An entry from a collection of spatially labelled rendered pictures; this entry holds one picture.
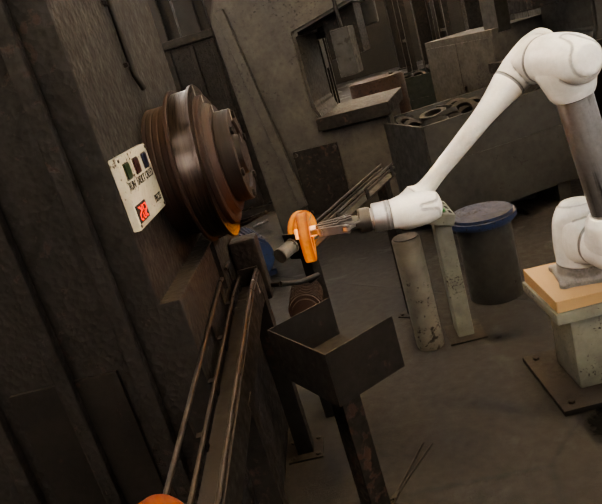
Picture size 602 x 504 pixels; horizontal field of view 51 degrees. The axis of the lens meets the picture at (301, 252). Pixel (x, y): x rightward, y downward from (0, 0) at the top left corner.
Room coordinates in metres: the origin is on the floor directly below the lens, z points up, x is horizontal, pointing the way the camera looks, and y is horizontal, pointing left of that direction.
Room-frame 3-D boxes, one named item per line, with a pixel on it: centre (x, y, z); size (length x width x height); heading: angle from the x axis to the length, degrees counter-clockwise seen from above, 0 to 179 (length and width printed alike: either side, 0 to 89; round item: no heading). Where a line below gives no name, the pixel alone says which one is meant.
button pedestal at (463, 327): (2.57, -0.60, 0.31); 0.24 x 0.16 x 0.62; 174
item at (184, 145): (1.97, 0.20, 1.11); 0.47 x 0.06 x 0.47; 174
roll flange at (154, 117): (1.98, 0.28, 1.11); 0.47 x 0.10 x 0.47; 174
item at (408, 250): (2.54, -0.44, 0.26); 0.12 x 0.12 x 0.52
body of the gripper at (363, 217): (1.86, -0.19, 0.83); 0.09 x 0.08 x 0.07; 84
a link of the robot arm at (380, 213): (1.85, -0.26, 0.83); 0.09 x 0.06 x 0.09; 174
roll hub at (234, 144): (1.96, 0.11, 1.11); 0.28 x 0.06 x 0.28; 174
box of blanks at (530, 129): (4.27, -1.34, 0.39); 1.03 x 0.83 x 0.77; 99
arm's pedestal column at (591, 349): (1.99, -0.90, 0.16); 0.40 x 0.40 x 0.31; 86
